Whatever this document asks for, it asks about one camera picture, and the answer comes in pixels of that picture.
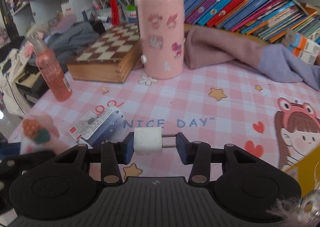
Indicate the green-lidded white jar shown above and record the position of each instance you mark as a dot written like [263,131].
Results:
[132,14]

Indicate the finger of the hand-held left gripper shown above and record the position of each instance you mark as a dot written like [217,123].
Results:
[10,147]
[30,160]

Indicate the pink spray bottle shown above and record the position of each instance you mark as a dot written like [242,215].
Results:
[53,74]

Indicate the white tote bag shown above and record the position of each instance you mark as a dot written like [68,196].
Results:
[12,87]

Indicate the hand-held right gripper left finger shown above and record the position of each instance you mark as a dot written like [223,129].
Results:
[128,149]

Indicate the row of colourful children's books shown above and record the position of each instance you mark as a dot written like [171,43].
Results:
[237,2]

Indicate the pink plush with crochet flowers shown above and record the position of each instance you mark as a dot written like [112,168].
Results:
[40,127]

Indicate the pink glove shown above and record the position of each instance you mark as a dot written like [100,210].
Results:
[27,52]

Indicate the wooden chessboard box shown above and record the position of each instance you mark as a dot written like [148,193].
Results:
[105,49]

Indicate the purple hair brush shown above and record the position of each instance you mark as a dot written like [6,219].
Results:
[63,21]

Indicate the pink cylinder with stickers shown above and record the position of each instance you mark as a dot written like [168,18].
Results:
[160,29]

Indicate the pink and purple cloth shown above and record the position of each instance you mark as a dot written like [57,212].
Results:
[225,49]

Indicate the grey cloth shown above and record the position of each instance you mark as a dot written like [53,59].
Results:
[72,39]

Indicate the orange white carton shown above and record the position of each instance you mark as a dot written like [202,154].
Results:
[306,57]
[302,42]

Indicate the pen holder with pens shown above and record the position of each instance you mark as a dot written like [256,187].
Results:
[102,13]

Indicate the white charger plug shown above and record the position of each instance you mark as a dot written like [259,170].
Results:
[147,141]

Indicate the yellow cardboard box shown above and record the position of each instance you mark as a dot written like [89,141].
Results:
[307,174]

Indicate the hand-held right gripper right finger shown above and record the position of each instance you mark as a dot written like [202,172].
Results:
[182,151]

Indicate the pink checked tablecloth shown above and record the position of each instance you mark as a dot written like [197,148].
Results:
[187,97]

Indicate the blue white carton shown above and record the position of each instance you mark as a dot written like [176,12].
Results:
[100,127]

